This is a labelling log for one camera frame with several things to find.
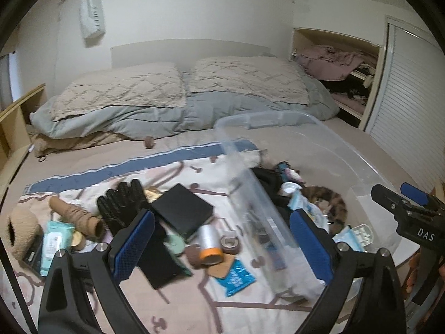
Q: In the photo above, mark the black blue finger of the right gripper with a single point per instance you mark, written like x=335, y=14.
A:
x=411, y=199

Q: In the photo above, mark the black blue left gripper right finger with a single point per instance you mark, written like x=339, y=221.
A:
x=379, y=306

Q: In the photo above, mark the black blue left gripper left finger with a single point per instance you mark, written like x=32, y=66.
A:
x=65, y=307

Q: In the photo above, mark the round wooden disc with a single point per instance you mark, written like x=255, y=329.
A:
x=78, y=241

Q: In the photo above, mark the black cardboard box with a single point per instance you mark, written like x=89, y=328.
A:
x=32, y=258

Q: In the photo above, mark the teal wet wipes pack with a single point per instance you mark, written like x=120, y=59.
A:
x=57, y=236

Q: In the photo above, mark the white louvered door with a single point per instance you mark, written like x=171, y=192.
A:
x=407, y=119

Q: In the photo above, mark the beige fluffy slipper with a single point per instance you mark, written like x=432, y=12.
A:
x=22, y=229

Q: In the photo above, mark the black fuzzy glove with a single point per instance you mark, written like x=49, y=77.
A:
x=118, y=207

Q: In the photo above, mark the patterned pink white blanket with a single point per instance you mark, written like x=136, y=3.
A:
x=196, y=304

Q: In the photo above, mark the small blue packet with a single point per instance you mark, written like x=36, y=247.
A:
x=237, y=279

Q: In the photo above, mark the clear plastic storage bin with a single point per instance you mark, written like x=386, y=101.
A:
x=279, y=161

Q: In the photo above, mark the flat black box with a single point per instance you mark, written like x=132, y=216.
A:
x=183, y=211

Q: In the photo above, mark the orange clear tape roll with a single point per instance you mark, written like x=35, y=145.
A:
x=211, y=252

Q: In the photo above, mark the tan heart-shaped sponge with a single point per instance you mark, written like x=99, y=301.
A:
x=222, y=269

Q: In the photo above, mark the brown tape roll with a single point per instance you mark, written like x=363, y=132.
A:
x=230, y=244

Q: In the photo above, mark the wooden bedside shelf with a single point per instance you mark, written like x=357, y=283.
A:
x=15, y=140

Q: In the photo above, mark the beige textured pillow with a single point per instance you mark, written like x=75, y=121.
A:
x=157, y=85
x=268, y=77

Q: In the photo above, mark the grey blue duvet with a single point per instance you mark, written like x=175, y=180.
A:
x=200, y=113

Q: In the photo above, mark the cardboard tube with beige rope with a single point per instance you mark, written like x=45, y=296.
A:
x=85, y=222

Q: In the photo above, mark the wall closet niche with clothes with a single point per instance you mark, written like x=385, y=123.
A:
x=349, y=67

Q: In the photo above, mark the white wall pouch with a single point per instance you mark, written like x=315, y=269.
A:
x=92, y=20

